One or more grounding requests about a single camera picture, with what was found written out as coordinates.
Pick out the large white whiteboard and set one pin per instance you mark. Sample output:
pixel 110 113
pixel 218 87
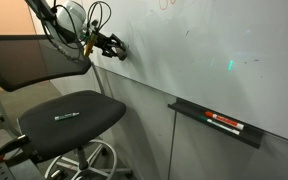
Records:
pixel 230 56

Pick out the green marker on chair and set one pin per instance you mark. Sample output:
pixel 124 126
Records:
pixel 66 116

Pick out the green whiteboard marker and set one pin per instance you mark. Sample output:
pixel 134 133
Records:
pixel 236 132

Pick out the red whiteboard marker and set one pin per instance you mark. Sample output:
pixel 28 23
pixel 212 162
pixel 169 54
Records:
pixel 224 120

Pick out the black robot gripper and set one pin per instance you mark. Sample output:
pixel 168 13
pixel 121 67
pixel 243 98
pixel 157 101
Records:
pixel 108 45

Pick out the black whiteboard duster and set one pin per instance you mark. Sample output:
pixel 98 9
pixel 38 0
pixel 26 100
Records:
pixel 121 52

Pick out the black mesh office chair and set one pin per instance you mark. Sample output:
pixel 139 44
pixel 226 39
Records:
pixel 63 130

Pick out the black marker tray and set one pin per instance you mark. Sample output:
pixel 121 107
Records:
pixel 239 130

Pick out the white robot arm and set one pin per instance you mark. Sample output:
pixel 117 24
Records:
pixel 69 23

